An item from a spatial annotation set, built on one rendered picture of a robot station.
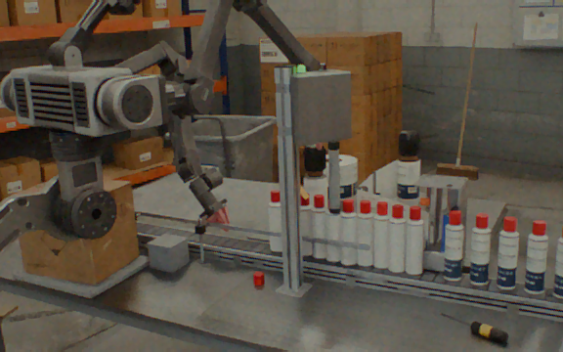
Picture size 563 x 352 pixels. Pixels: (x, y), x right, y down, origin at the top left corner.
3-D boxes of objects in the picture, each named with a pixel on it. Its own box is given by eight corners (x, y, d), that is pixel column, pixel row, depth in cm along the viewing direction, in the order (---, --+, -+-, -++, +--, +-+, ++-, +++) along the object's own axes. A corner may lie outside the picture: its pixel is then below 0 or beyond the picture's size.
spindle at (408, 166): (421, 200, 244) (423, 129, 236) (415, 207, 236) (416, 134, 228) (400, 198, 248) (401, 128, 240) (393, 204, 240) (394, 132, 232)
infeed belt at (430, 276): (576, 305, 166) (577, 291, 165) (574, 318, 159) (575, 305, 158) (119, 228, 242) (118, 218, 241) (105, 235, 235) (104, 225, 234)
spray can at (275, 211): (287, 247, 205) (285, 189, 200) (283, 253, 201) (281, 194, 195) (273, 246, 207) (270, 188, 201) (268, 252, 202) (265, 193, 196)
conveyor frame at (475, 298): (576, 306, 168) (578, 290, 166) (573, 324, 158) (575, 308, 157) (121, 229, 243) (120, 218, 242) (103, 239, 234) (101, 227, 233)
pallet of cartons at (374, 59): (407, 175, 607) (409, 30, 569) (370, 198, 541) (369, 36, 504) (304, 162, 672) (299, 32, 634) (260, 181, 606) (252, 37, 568)
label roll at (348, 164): (356, 200, 251) (355, 166, 247) (307, 199, 254) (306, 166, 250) (359, 187, 270) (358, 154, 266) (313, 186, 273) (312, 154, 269)
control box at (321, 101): (352, 138, 176) (351, 71, 170) (300, 146, 168) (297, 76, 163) (333, 132, 184) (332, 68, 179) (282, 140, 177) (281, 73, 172)
